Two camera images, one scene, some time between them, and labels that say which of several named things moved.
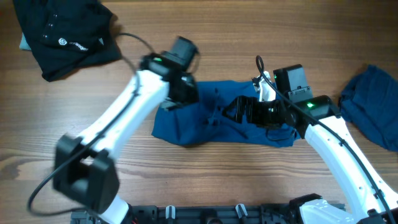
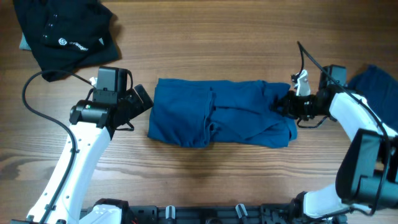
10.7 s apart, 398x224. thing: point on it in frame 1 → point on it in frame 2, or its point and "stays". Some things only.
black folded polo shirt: [66, 35] stays
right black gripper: [241, 101] → [288, 99]
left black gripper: [193, 96] → [137, 106]
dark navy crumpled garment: [369, 100] stays
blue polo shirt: [201, 121] stays
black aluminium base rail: [273, 214] stays
